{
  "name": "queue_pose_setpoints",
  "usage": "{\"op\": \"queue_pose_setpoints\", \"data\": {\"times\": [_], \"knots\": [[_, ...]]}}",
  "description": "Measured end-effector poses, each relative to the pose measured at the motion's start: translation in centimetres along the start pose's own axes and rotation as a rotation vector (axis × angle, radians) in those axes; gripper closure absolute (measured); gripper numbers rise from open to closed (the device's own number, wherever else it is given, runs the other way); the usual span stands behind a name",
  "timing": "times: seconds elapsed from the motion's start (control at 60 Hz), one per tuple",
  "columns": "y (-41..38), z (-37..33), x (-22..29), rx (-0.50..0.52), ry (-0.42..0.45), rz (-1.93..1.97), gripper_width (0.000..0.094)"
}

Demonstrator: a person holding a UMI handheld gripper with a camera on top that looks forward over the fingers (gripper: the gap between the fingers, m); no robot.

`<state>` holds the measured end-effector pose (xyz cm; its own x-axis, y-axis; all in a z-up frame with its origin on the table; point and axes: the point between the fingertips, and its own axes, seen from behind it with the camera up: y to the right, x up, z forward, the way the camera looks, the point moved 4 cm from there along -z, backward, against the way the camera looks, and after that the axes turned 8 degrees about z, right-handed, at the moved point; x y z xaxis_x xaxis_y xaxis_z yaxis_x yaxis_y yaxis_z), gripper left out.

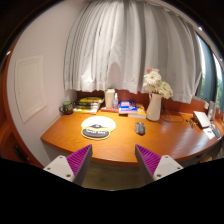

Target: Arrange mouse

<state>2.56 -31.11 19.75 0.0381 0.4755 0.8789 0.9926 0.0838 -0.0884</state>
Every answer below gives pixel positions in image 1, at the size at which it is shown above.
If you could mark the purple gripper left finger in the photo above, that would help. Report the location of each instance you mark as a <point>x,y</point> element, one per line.
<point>72,167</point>

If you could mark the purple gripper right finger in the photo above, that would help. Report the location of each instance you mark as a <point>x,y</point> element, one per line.
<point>153,166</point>

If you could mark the round white navy mouse pad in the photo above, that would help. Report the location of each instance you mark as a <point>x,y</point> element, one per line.
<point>97,127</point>

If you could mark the white ceramic vase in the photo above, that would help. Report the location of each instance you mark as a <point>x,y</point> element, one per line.
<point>154,108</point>

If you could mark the yellow book under blue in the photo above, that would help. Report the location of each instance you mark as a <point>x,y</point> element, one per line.
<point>141,112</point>

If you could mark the dark green mug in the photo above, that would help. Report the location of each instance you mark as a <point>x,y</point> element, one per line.
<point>66,108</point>

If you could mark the stack of books, yellow top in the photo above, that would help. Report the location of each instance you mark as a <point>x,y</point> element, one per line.
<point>89,105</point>

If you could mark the red flat book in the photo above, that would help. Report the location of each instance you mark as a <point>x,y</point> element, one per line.
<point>109,109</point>

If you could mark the white box device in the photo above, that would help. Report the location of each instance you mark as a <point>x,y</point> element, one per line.
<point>202,119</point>

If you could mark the clear sanitizer bottle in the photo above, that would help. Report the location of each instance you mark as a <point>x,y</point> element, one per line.
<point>115,101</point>

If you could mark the white and pink flowers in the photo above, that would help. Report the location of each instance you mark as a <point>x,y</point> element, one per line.
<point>153,83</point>

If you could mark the white sheer curtain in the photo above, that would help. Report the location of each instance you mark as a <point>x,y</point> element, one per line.
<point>113,42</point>

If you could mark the window with dark frame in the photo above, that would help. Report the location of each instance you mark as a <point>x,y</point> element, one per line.
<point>211,85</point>

